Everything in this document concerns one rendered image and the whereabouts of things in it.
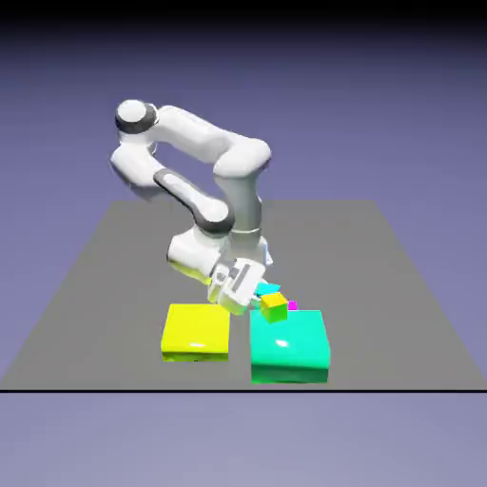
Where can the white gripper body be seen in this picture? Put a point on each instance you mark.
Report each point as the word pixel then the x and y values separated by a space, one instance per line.
pixel 243 283

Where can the small green cube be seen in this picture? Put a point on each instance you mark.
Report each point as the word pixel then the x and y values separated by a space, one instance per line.
pixel 274 307

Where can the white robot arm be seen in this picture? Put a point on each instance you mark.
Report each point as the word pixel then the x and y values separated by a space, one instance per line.
pixel 198 137

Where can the small cyan cube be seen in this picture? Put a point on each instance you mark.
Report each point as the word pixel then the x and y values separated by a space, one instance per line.
pixel 267 288

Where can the small magenta cube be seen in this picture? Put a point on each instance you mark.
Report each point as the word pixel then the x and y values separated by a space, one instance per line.
pixel 292 305

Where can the large yellow box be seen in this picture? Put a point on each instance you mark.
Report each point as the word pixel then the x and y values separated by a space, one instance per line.
pixel 196 331

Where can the large teal box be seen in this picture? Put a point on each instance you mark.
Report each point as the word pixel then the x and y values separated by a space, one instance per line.
pixel 289 342

